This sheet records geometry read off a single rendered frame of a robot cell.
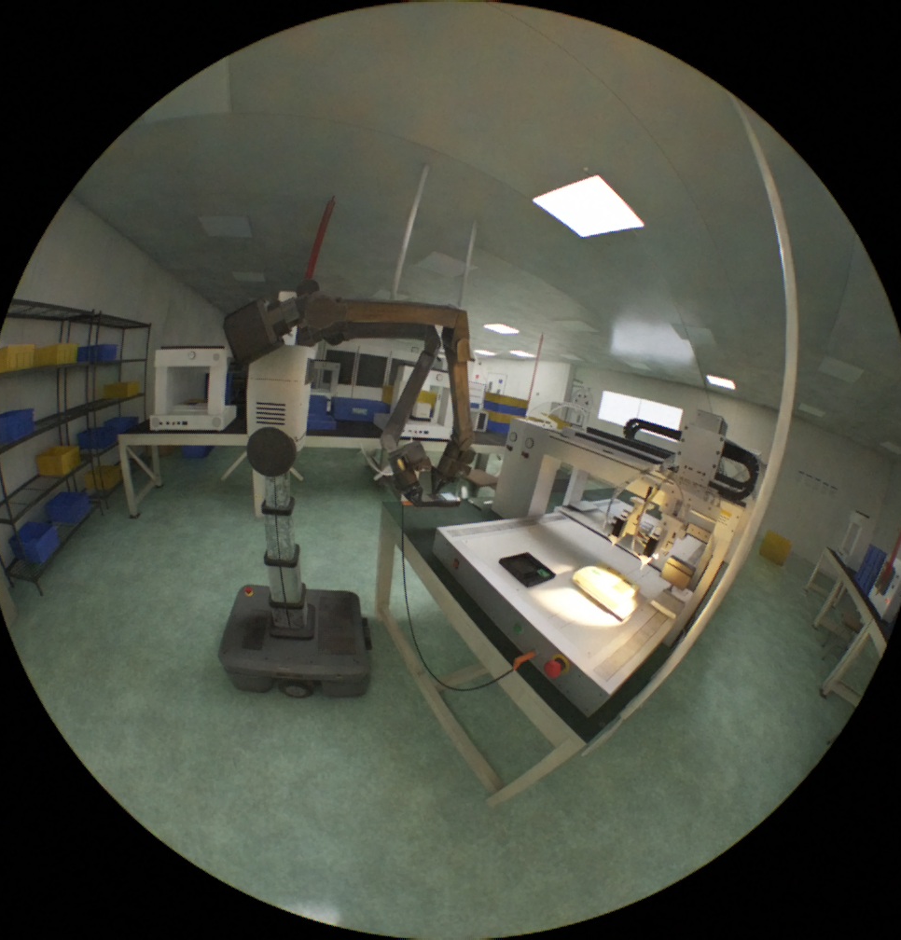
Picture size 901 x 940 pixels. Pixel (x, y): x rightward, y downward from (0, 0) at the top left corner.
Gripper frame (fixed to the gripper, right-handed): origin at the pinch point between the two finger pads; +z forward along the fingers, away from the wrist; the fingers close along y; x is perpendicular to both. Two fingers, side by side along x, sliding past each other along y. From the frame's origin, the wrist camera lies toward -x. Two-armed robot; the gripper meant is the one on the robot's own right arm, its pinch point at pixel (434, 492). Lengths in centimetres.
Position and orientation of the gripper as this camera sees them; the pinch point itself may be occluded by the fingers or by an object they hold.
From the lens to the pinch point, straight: 114.2
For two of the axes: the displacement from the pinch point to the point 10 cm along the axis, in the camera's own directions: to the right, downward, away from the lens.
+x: -7.7, -2.4, -5.9
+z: -3.9, 9.1, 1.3
